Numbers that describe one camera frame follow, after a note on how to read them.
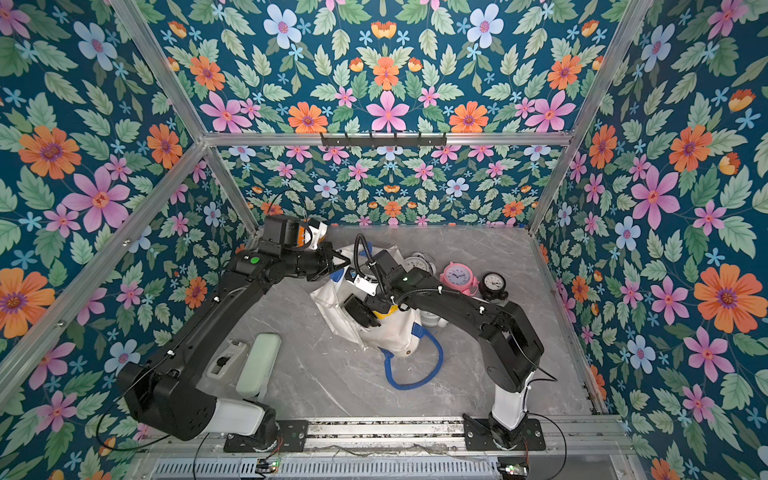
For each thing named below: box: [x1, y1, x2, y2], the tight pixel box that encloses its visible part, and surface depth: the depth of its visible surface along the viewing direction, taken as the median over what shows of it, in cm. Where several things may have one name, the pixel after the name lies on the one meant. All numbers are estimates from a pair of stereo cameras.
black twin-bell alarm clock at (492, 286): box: [479, 272, 509, 301], surface depth 100 cm
